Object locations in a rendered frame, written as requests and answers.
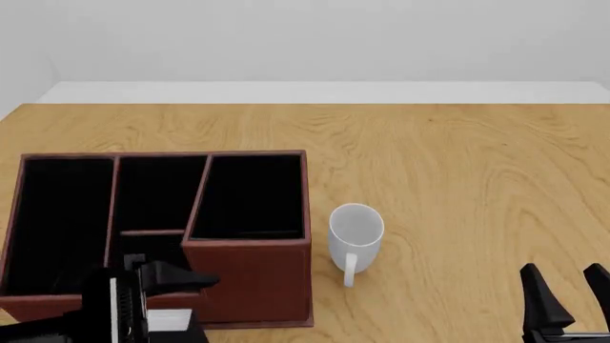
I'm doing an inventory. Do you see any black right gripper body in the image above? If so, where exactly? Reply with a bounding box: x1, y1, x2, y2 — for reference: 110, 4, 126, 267
521, 326, 610, 343

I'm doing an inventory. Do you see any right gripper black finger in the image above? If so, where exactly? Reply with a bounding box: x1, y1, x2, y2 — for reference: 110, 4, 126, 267
583, 263, 610, 333
518, 263, 576, 336

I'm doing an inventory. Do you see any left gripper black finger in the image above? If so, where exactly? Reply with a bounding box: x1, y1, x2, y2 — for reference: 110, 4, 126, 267
139, 260, 222, 298

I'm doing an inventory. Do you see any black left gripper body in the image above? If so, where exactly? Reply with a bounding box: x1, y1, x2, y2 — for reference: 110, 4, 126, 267
79, 266, 150, 343

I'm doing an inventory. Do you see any black book with white pages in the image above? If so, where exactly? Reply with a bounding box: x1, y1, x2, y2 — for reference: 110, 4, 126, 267
145, 307, 212, 343

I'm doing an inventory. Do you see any red-brown desk caddy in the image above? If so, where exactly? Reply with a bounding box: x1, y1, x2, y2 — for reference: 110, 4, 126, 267
0, 149, 315, 329

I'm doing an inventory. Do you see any white mug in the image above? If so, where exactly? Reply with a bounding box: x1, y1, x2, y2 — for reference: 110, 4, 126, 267
327, 202, 386, 289

